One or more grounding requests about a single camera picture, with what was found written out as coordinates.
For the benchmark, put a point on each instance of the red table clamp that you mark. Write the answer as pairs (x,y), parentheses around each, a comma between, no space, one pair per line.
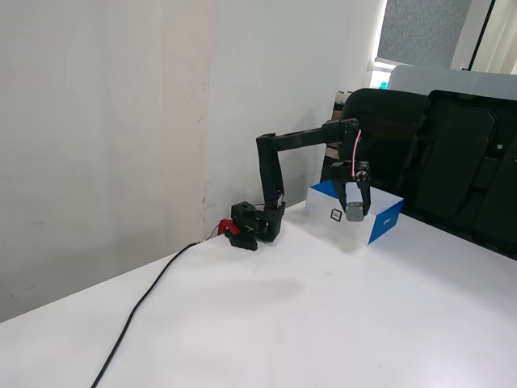
(226,226)

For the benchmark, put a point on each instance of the black plastic case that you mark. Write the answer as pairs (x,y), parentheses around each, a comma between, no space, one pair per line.
(464,161)

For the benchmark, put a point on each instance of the black mesh office chair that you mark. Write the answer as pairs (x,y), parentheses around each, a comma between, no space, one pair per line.
(383,133)

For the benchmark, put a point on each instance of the gray window blind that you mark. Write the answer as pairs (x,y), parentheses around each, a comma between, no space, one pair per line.
(420,30)

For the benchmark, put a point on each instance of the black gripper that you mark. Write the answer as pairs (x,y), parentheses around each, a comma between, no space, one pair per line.
(346,175)

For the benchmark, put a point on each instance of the gray 3D-printed block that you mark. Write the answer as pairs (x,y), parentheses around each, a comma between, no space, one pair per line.
(354,212)

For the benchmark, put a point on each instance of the blue and white cardboard box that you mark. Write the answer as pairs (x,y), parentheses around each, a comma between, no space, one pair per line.
(323,204)

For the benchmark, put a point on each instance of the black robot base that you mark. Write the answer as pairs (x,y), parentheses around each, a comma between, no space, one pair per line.
(254,226)

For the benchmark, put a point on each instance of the white panel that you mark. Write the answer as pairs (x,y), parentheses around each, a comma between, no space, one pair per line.
(444,81)

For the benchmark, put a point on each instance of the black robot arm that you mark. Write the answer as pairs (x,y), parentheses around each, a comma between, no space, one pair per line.
(301,137)

